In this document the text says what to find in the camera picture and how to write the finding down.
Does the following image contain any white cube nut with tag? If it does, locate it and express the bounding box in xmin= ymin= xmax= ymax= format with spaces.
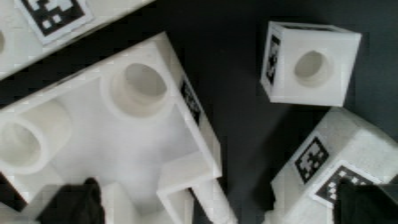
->
xmin=259 ymin=21 xmax=362 ymax=107

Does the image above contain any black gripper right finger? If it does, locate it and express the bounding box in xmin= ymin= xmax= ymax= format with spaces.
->
xmin=332 ymin=180 xmax=398 ymax=224

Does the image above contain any white chair seat part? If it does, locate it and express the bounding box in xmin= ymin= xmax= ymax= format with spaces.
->
xmin=0 ymin=35 xmax=238 ymax=224

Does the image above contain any white chair leg with tag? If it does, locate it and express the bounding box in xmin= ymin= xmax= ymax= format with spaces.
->
xmin=263 ymin=108 xmax=398 ymax=224

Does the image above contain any white chair back frame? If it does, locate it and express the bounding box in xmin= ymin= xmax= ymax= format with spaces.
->
xmin=0 ymin=0 xmax=154 ymax=80

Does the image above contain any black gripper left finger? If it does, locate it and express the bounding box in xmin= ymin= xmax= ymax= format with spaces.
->
xmin=35 ymin=178 xmax=105 ymax=224

